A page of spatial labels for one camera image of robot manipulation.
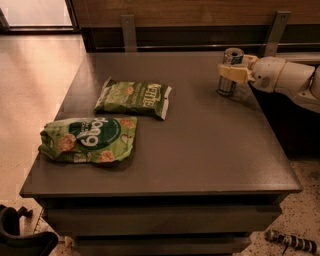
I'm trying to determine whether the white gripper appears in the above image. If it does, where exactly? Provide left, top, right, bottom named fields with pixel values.
left=217, top=54, right=286, bottom=93

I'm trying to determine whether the redbull can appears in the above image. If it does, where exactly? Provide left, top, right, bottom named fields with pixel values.
left=218, top=48, right=244, bottom=97

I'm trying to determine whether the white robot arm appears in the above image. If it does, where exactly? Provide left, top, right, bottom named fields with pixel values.
left=218, top=55, right=320, bottom=113

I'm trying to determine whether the green kettle chip bag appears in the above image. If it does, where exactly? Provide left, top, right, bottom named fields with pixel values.
left=94, top=78, right=172, bottom=120

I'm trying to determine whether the green rice chip bag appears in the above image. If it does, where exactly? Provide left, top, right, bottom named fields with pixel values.
left=39, top=117, right=137, bottom=164

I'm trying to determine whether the black white striped object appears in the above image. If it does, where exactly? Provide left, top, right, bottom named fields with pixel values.
left=264, top=229, right=320, bottom=255

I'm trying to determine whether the lower grey drawer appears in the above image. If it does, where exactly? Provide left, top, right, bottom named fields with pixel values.
left=75, top=237, right=251, bottom=256

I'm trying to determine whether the grey drawer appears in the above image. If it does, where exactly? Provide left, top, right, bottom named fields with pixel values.
left=47, top=205, right=281, bottom=236
left=75, top=237, right=251, bottom=256

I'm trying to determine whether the upper grey drawer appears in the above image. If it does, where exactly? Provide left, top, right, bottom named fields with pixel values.
left=47, top=205, right=281, bottom=236

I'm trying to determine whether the right metal bracket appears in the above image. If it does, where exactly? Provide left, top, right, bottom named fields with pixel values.
left=259, top=10, right=291, bottom=57

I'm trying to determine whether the metal bracket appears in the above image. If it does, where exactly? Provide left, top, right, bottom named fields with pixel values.
left=259, top=10, right=291, bottom=57
left=121, top=15, right=137, bottom=52

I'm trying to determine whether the left metal bracket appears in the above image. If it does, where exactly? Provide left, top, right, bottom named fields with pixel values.
left=121, top=15, right=137, bottom=52

